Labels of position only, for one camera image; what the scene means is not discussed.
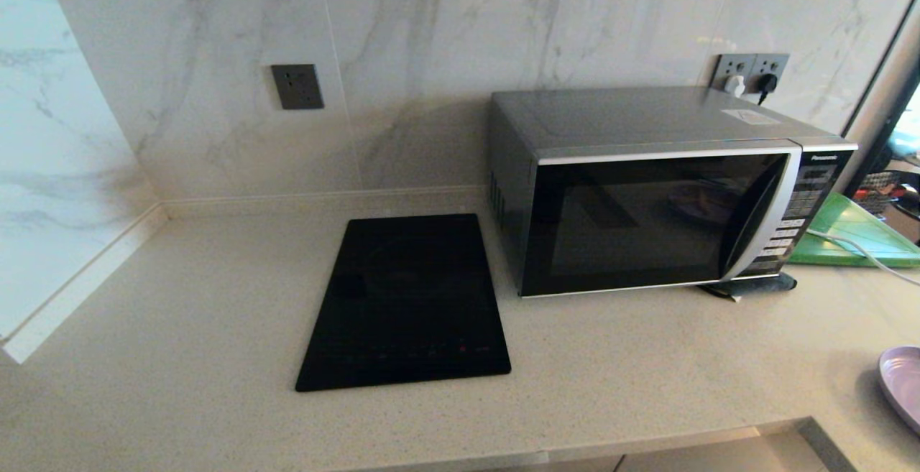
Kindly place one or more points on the green cutting board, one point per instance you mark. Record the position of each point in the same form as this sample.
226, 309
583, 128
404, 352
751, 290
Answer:
855, 235

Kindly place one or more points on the black power plug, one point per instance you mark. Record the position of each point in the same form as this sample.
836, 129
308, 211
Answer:
767, 84

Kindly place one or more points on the silver Panasonic microwave oven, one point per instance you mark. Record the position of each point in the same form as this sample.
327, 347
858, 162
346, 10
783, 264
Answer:
632, 116

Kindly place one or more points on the dark pad under microwave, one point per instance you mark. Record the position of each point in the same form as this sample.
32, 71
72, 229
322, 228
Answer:
762, 287

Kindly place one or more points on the black glass microwave door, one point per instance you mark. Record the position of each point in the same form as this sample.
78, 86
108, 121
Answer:
632, 228

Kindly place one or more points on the black glass induction cooktop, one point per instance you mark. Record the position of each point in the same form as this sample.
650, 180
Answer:
406, 307

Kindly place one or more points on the light purple plate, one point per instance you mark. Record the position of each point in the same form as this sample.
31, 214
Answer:
904, 386

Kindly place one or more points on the grey double wall socket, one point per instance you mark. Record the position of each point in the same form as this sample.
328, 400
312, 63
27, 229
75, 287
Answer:
733, 64

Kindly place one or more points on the white power plug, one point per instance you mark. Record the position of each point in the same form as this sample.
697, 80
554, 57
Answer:
734, 85

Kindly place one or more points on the dark grey single wall socket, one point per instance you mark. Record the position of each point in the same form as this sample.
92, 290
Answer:
297, 87

